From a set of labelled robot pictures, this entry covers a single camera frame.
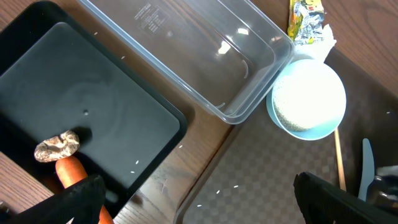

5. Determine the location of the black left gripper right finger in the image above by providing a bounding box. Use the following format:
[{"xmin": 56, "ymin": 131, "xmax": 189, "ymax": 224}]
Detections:
[{"xmin": 294, "ymin": 172, "xmax": 397, "ymax": 224}]

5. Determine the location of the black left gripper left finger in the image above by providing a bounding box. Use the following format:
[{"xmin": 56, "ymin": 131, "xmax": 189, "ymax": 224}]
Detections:
[{"xmin": 6, "ymin": 174, "xmax": 105, "ymax": 224}]

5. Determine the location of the wooden chopstick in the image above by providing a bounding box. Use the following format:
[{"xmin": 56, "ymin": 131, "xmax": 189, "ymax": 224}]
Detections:
[{"xmin": 334, "ymin": 128, "xmax": 346, "ymax": 191}]

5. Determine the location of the light blue plastic knife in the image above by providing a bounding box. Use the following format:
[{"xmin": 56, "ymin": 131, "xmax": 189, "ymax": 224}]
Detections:
[{"xmin": 358, "ymin": 138, "xmax": 375, "ymax": 201}]

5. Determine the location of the brown mushroom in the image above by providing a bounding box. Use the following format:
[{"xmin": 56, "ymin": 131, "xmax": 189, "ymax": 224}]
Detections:
[{"xmin": 34, "ymin": 130, "xmax": 80, "ymax": 162}]

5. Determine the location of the light blue rice bowl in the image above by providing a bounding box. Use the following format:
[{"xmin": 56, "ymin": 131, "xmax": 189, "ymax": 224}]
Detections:
[{"xmin": 266, "ymin": 59, "xmax": 347, "ymax": 141}]

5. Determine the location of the snack wrapper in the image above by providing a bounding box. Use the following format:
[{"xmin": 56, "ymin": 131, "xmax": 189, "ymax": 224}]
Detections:
[{"xmin": 287, "ymin": 0, "xmax": 324, "ymax": 45}]

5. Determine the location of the orange carrot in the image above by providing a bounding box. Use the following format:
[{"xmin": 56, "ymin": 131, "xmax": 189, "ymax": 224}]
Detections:
[{"xmin": 55, "ymin": 156, "xmax": 114, "ymax": 224}]

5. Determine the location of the brown serving tray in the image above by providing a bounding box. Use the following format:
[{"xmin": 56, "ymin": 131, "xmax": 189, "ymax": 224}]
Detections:
[{"xmin": 174, "ymin": 50, "xmax": 397, "ymax": 223}]

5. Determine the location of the black bin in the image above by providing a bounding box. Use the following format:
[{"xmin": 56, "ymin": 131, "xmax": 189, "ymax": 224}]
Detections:
[{"xmin": 1, "ymin": 1, "xmax": 187, "ymax": 216}]

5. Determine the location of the clear plastic bin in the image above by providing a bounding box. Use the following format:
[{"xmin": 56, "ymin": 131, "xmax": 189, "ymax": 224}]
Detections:
[{"xmin": 80, "ymin": 0, "xmax": 294, "ymax": 124}]

